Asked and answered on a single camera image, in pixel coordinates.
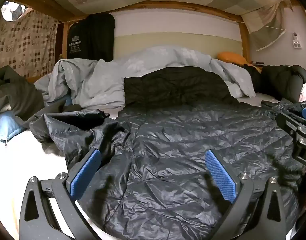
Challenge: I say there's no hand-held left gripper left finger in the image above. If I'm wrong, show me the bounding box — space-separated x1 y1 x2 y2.
19 147 103 240

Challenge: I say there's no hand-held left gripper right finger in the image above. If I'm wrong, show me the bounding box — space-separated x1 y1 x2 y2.
205 149 294 240

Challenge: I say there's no dark grey puffer jacket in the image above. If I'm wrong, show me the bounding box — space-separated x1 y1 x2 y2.
30 100 306 240

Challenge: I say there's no dark padded coat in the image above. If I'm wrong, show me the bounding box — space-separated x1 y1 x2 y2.
244 64 306 103

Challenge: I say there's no light blue cloth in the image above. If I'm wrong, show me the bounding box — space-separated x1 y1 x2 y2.
0 111 25 140

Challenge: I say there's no orange pillow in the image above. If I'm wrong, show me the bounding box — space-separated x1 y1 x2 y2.
217 52 262 67

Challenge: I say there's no light blue floral duvet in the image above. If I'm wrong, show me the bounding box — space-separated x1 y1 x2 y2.
34 46 256 109

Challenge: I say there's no thin white rod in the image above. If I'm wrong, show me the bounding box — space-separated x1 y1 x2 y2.
257 25 287 52

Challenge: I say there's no black garment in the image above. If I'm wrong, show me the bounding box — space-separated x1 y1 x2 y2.
124 66 240 105

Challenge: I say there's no dark green coat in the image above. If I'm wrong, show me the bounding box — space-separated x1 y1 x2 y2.
0 65 45 120

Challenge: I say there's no beige sheer curtain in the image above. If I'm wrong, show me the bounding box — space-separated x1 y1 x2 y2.
240 0 294 52

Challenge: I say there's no black hanging garment bag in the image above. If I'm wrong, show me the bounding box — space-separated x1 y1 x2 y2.
67 13 116 62

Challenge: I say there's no brown checked patterned curtain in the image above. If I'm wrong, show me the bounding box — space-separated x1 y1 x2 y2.
0 7 59 78

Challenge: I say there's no white wall socket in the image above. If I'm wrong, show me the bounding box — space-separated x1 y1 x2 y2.
292 32 303 49

